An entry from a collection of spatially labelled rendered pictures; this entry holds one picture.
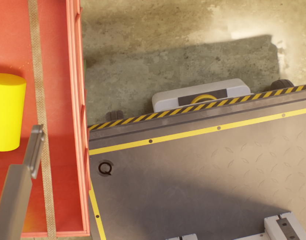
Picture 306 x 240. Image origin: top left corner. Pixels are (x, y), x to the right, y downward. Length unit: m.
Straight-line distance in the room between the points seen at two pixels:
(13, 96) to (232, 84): 0.76
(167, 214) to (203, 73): 0.44
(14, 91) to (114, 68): 0.72
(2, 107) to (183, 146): 0.54
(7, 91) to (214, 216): 0.70
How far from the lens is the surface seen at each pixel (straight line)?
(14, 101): 0.76
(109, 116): 1.36
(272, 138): 1.22
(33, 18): 0.60
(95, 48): 1.43
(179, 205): 1.24
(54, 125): 0.83
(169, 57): 1.44
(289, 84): 1.42
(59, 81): 0.81
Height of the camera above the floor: 1.40
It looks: 70 degrees down
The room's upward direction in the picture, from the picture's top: 165 degrees clockwise
